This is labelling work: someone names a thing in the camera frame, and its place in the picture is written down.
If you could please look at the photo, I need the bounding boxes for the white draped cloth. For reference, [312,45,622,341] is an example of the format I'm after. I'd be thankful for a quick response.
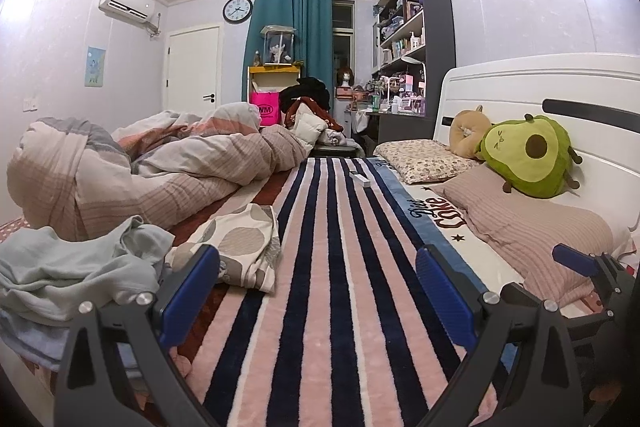
[350,109,381,148]

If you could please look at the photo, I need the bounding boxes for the green avocado plush toy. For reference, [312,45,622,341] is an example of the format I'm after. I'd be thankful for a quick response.
[475,114,583,198]

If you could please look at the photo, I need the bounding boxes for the pink striped duvet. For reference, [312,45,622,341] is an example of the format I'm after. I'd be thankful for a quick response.
[6,102,313,243]

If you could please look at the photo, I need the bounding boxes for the grey shelf unit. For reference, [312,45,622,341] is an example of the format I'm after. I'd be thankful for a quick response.
[372,0,457,142]

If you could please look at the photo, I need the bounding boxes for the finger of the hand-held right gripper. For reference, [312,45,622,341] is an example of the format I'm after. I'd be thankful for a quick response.
[500,282,620,344]
[552,243,640,308]

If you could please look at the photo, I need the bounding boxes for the clear display case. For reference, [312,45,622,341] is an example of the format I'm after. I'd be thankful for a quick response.
[260,25,296,66]

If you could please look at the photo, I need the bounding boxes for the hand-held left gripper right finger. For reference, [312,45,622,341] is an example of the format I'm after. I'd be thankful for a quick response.
[414,244,586,427]

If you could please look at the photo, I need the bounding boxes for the white desk lamp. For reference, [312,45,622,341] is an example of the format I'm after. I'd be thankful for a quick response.
[400,55,428,82]

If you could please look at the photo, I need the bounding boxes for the white headboard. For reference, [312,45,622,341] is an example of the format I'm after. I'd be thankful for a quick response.
[432,53,640,258]

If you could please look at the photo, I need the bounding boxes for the grey cluttered desk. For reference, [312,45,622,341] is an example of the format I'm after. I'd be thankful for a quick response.
[345,104,438,145]

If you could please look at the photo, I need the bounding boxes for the white puffer jacket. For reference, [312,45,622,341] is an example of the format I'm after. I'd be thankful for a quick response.
[292,109,326,146]

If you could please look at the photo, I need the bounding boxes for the blue wall poster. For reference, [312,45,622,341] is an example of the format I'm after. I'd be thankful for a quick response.
[84,46,107,86]

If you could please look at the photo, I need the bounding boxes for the pink shopping bag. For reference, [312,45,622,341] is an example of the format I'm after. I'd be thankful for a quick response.
[250,91,282,128]

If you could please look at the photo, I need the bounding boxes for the striped pink navy blanket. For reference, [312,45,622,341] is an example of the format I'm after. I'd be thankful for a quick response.
[170,156,601,427]

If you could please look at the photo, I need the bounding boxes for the white door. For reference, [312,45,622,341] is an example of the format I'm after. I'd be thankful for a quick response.
[164,23,222,118]

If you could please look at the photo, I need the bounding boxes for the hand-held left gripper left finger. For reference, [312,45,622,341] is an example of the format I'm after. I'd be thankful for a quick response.
[50,243,223,427]

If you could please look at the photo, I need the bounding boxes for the brown plush toy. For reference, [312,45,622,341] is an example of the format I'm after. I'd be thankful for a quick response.
[448,105,493,158]

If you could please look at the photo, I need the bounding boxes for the dark stool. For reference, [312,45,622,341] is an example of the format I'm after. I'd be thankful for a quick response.
[306,143,368,160]

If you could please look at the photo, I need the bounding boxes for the blue cloth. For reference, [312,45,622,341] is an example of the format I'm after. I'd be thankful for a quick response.
[0,307,76,370]

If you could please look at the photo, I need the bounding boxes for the window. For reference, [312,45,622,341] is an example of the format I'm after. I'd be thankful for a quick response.
[331,0,356,88]

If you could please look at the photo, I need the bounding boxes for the pink ribbed pillow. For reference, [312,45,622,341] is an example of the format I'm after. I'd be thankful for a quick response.
[442,164,636,308]

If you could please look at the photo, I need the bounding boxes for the light blue pants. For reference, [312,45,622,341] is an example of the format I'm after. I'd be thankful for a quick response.
[0,214,177,328]

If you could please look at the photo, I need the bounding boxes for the black clothing pile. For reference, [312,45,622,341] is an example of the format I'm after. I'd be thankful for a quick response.
[279,77,332,112]

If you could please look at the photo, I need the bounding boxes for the floral pillow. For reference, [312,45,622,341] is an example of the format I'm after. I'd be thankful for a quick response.
[374,139,481,185]

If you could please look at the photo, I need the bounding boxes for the teal curtain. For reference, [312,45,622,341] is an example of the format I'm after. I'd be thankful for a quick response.
[241,0,335,108]

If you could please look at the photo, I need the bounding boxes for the brown patterned bed sheet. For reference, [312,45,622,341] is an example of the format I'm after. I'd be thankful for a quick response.
[0,172,303,258]

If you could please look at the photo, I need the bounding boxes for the grey folded cloth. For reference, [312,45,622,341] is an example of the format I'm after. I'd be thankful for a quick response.
[320,129,351,148]

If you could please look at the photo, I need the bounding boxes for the round wall clock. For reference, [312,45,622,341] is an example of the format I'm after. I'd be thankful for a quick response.
[222,0,255,25]

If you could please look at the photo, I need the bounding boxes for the white spotted cloth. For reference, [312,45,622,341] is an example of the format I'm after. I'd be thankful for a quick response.
[165,203,282,293]

